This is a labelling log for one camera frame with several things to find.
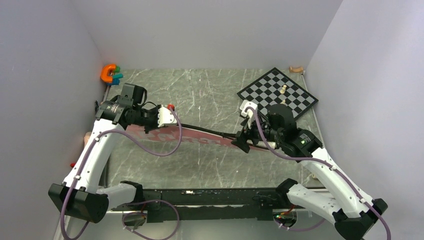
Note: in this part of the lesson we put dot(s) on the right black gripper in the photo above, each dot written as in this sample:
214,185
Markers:
241,138

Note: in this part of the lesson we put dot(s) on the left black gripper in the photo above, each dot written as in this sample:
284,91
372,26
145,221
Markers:
155,124

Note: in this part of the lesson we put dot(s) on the pink racket bag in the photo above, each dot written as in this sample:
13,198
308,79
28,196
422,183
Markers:
171,134

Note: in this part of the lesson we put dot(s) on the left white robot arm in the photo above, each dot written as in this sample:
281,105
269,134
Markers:
79,195

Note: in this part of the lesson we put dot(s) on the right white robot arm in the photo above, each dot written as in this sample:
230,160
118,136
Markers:
350,210

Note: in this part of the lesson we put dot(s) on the blue green toy blocks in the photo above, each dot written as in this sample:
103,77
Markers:
117,77

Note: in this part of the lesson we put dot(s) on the black white chessboard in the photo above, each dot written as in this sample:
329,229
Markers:
275,87

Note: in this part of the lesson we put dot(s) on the orange C toy block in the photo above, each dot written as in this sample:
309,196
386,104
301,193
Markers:
107,73

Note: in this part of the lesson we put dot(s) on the white chess piece upper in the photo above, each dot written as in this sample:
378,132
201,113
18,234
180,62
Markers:
283,89

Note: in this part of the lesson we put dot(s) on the wooden arch block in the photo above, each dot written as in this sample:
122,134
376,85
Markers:
298,69

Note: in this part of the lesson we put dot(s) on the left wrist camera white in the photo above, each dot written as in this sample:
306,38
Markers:
165,116

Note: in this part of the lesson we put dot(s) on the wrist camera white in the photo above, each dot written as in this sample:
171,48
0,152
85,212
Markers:
165,116
247,109

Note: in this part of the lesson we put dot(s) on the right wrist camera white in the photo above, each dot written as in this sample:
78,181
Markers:
247,109

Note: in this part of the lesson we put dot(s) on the beige handle tool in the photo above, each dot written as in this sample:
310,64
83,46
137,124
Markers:
86,138

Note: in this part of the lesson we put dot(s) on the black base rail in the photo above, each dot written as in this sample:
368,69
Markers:
190,204

